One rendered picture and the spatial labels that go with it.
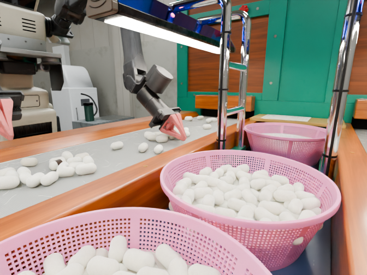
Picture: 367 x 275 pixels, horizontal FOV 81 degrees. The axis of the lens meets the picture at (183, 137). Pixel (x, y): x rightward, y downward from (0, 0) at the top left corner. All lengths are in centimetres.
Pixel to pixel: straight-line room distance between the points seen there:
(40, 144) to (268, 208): 56
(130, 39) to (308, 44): 72
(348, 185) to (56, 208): 40
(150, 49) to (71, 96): 153
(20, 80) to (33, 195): 82
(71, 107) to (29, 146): 347
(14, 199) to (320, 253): 46
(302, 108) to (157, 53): 291
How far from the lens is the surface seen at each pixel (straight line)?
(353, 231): 30
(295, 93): 109
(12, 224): 31
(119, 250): 26
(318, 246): 41
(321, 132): 86
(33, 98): 118
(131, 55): 74
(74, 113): 414
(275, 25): 112
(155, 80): 64
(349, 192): 39
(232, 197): 35
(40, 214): 31
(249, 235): 27
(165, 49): 360
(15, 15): 119
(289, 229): 28
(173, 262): 24
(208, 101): 113
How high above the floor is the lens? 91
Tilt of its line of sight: 14 degrees down
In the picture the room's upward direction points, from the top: straight up
